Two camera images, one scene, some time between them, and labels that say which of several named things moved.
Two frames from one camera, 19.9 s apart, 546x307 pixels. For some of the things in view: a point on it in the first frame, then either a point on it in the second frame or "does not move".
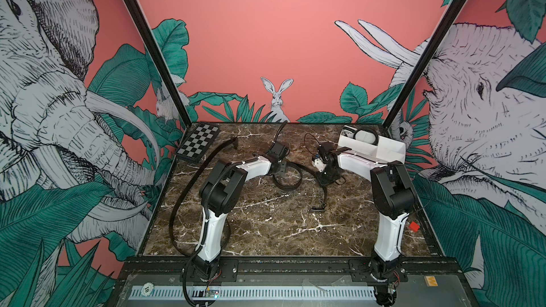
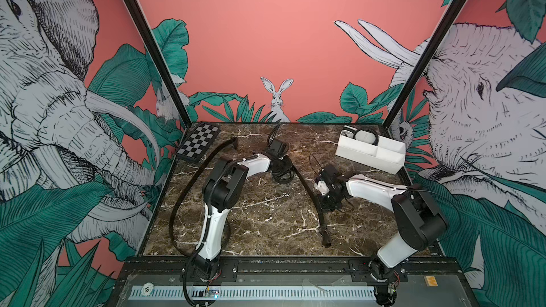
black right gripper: x=323 y=181 → x=323 y=206
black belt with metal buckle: x=377 y=141 does not move
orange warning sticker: x=431 y=281 does not move
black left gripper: x=282 y=170 does not move
